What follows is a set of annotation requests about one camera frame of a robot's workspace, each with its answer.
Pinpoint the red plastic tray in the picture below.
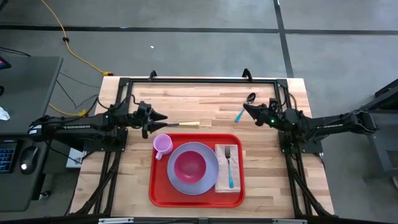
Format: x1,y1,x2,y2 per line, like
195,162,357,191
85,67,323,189
148,133,246,208

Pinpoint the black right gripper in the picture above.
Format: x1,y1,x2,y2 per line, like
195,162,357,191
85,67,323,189
243,104,285,129

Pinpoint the yellow extension cable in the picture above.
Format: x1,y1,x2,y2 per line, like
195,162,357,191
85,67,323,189
48,104,88,119
40,0,114,77

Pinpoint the pink ribbed mug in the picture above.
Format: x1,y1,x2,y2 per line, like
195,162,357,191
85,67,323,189
152,133,174,161

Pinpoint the black aluminium table frame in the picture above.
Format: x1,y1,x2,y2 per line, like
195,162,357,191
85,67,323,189
71,68,335,218

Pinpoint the cream handled knife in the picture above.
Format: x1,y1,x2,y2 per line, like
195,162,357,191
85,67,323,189
166,121,201,128

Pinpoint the silver metal bracket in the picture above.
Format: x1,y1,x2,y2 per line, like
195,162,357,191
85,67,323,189
272,218,308,224
98,217,134,224

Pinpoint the black computer mouse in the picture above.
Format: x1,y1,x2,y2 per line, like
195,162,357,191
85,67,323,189
19,145,40,175

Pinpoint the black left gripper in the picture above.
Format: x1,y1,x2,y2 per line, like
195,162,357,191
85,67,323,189
133,101,169,139

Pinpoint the backlit black keyboard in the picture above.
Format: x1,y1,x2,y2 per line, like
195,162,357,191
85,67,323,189
0,141,18,174

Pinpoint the black metal stand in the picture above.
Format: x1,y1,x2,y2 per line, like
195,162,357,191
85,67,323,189
360,79,398,183

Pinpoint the lavender round plate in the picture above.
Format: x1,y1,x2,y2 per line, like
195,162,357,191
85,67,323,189
167,142,220,196

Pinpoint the beige napkin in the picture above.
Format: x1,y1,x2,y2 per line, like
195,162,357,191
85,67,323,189
214,144,242,194

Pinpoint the teal handled metal fork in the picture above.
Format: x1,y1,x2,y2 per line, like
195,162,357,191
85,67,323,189
224,145,234,189

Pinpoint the pink bowl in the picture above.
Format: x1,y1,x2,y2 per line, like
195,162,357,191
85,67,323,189
174,151,207,184

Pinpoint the black desk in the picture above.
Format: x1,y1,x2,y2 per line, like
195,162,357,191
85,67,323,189
0,55,63,213

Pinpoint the white small box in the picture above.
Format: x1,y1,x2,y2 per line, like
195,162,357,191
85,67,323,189
65,147,85,169

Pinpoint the teal handled metal spoon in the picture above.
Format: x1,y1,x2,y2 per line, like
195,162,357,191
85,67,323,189
234,92,257,123

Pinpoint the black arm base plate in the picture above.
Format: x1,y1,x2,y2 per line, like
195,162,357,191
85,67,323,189
83,128,128,153
278,129,324,155

